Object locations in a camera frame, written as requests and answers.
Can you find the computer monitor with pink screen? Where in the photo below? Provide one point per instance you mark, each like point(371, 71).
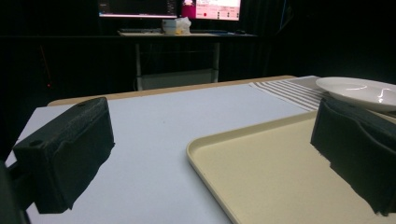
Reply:
point(214, 8)

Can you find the background desk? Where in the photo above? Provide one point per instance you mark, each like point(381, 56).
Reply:
point(186, 53)

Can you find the white plate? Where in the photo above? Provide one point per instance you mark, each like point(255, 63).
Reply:
point(358, 91)

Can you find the beige plastic tray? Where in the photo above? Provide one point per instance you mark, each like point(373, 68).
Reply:
point(274, 174)

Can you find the keyboard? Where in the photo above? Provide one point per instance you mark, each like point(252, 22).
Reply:
point(140, 30)

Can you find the white table mat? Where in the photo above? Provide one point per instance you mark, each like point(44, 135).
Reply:
point(162, 137)

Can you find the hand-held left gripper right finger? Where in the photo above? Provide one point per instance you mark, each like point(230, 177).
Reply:
point(358, 146)

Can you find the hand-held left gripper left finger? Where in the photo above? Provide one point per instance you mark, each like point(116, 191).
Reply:
point(67, 149)

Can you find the striped cloth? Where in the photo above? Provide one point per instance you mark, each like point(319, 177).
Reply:
point(295, 91)

